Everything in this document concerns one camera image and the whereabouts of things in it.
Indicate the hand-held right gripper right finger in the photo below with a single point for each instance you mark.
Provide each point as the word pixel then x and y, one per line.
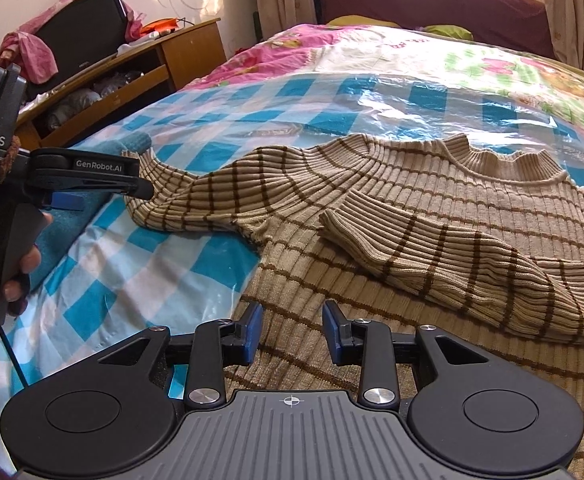
pixel 330 332

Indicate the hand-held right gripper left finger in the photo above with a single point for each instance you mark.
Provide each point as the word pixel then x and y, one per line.
pixel 253 332

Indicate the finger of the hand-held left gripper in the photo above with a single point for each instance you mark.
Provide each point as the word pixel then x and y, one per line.
pixel 97 170

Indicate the beige striped knit sweater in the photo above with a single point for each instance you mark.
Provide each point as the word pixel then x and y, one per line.
pixel 372 185

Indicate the person's left hand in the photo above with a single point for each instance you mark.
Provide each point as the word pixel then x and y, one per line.
pixel 24 262

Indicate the pink cloth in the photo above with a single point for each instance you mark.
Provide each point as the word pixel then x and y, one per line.
pixel 37 57

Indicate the grey plastic bag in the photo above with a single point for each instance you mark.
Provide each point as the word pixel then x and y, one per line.
pixel 72 102

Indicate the teal cloth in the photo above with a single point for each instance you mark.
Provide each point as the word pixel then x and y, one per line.
pixel 64 247

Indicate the blue white checkered plastic sheet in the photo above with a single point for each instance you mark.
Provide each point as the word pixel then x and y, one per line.
pixel 147 270

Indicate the black television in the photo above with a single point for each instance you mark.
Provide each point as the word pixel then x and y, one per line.
pixel 87 30

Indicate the wooden desk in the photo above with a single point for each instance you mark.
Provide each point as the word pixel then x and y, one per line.
pixel 192 55

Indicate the orange item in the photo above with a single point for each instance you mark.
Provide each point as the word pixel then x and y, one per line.
pixel 159 26

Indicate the floral bedsheet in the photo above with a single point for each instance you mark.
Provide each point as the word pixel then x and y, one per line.
pixel 372 55

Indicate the yellow pillow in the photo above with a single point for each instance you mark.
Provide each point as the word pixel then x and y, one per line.
pixel 362 21

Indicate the green pillow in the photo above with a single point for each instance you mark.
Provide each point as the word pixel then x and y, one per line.
pixel 449 31

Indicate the maroon headboard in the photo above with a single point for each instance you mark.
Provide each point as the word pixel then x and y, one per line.
pixel 437 5

